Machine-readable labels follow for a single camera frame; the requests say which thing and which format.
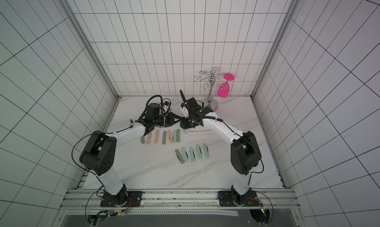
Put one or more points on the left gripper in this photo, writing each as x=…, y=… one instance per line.
x=172, y=116

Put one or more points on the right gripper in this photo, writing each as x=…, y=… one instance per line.
x=184, y=121

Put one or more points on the pink folding fruit knife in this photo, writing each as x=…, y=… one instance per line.
x=170, y=136

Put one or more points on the olive folding fruit knife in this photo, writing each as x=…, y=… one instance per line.
x=178, y=135

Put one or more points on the mint folding fruit knife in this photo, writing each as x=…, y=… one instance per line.
x=206, y=152

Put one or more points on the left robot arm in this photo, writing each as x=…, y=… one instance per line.
x=99, y=153

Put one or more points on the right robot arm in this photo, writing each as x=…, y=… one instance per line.
x=244, y=150

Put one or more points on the white plastic storage box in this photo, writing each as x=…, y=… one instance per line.
x=198, y=130

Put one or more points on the chrome glass holder stand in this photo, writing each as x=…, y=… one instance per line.
x=210, y=78

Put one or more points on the pink wine glass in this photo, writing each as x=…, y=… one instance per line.
x=224, y=88

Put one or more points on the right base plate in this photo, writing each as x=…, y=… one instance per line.
x=233, y=199

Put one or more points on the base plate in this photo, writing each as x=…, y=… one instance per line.
x=233, y=199
x=122, y=200

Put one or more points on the left base plate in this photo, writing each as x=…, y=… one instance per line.
x=122, y=200

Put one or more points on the aluminium mounting rail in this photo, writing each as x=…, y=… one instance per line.
x=146, y=199

